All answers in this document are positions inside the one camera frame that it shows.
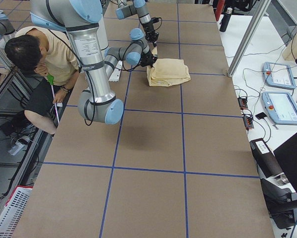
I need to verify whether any white power strip on floor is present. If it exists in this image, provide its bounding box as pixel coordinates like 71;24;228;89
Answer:
8;138;29;156

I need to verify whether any lower blue teach pendant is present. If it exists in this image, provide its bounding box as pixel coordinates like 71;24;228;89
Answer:
261;92;297;125

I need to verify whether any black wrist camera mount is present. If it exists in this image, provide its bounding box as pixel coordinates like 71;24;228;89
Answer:
151;17;161;24

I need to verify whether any orange black electronics board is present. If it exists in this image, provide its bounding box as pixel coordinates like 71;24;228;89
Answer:
237;97;248;110

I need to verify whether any white plastic basket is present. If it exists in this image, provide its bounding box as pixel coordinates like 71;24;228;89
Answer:
0;185;33;238

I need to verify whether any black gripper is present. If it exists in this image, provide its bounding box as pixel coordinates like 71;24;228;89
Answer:
142;21;159;47
140;52;158;68

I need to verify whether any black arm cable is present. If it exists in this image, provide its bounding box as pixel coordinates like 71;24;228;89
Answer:
108;0;163;33
48;27;146;126

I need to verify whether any beige long sleeve shirt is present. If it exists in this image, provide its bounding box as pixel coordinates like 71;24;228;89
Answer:
147;58;191;87

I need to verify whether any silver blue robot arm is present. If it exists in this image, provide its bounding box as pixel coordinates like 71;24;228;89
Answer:
30;0;158;124
115;0;162;47

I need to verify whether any black box with label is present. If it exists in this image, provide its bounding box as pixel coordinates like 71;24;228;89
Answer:
249;138;284;178

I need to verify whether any aluminium frame post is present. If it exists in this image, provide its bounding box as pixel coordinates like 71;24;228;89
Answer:
226;0;271;77

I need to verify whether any blue teach pendant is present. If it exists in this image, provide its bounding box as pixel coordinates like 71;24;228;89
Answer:
262;62;296;90
261;92;297;125

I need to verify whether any black monitor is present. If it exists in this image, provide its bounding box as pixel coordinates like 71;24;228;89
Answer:
274;133;297;192

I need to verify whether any upper blue teach pendant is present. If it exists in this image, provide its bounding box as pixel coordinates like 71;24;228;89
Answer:
262;62;296;90

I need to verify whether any black water bottle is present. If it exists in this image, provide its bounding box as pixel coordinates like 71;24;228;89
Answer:
220;7;233;32

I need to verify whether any person in beige shirt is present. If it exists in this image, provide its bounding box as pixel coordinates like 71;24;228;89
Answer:
4;26;79;135

